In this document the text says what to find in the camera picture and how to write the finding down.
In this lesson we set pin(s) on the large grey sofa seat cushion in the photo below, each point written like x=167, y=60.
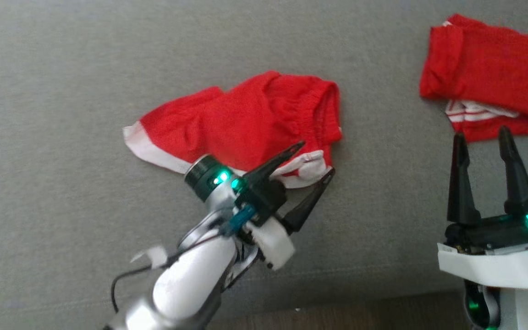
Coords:
x=62, y=114

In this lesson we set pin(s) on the left robot arm silver white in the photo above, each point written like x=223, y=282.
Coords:
x=190, y=284

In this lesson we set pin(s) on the red white basketball jersey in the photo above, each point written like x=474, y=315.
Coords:
x=497, y=64

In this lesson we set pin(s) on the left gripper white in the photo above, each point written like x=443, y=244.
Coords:
x=273, y=243

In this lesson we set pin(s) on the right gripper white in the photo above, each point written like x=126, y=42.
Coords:
x=493, y=266

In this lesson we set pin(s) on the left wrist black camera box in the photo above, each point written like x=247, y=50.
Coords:
x=264, y=199

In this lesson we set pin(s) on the red shorts white trim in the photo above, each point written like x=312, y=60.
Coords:
x=245, y=119

